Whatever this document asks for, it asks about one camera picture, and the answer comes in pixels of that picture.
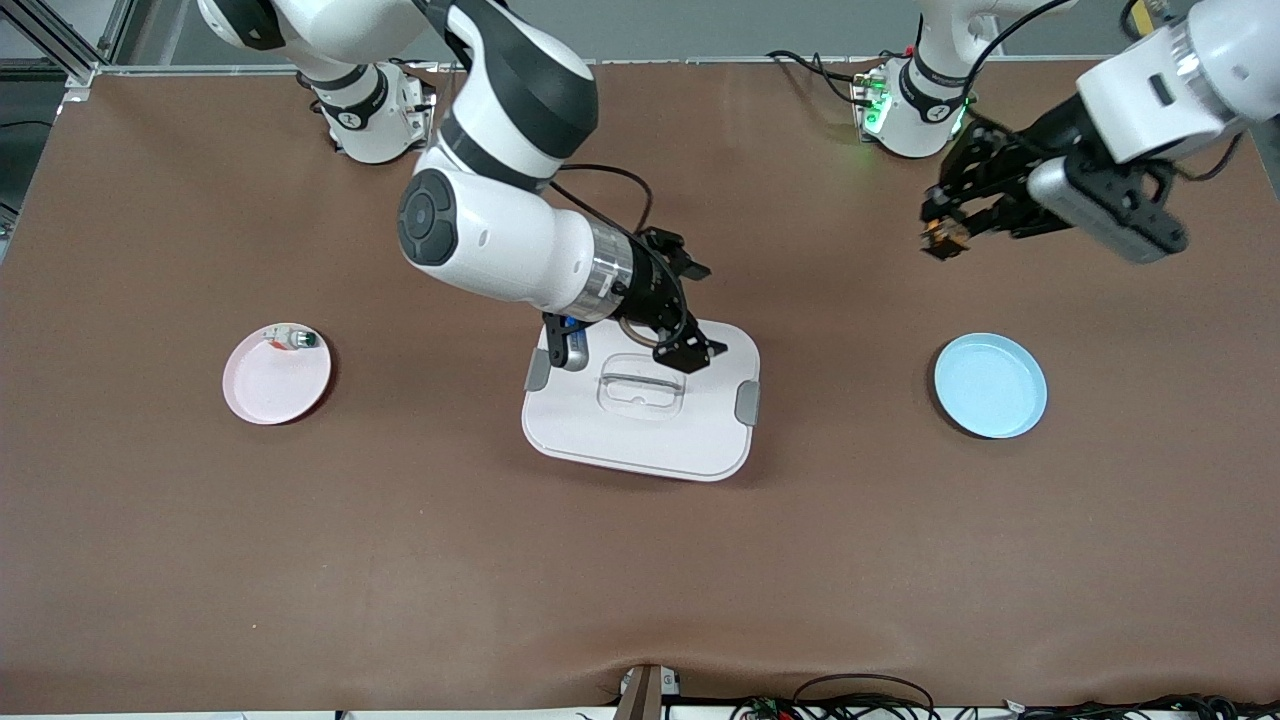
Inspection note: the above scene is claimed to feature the pale pink round plate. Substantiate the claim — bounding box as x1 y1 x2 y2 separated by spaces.
222 322 333 427

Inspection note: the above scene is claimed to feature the black arm base cable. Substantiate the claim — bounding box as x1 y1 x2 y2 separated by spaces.
767 48 883 107

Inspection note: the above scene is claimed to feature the silver table edge rail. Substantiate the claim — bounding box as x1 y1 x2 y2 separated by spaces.
60 52 1101 79

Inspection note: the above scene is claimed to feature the light blue round plate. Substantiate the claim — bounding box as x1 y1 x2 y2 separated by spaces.
934 333 1049 441

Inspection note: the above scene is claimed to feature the white lidded storage box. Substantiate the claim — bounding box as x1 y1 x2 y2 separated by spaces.
521 318 762 484

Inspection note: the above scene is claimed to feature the black cable tangle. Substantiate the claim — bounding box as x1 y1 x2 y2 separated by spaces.
728 673 1280 720

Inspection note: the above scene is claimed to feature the aluminium frame profile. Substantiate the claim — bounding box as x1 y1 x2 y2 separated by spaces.
0 0 138 93

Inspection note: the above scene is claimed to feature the camera stand post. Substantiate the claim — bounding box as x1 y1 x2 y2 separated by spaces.
612 663 683 720

